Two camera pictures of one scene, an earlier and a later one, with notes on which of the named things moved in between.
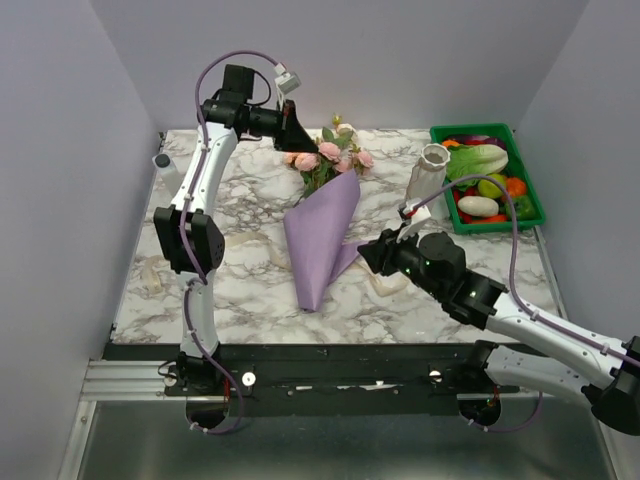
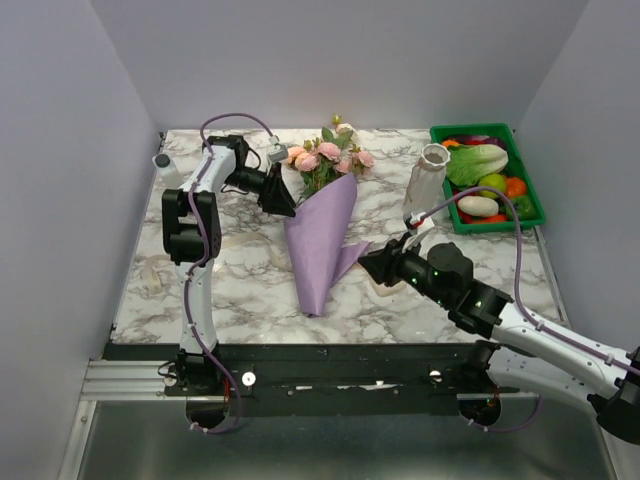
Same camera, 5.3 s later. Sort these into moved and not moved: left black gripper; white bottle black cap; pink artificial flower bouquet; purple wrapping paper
Moved: left black gripper
Not moved: purple wrapping paper; pink artificial flower bouquet; white bottle black cap
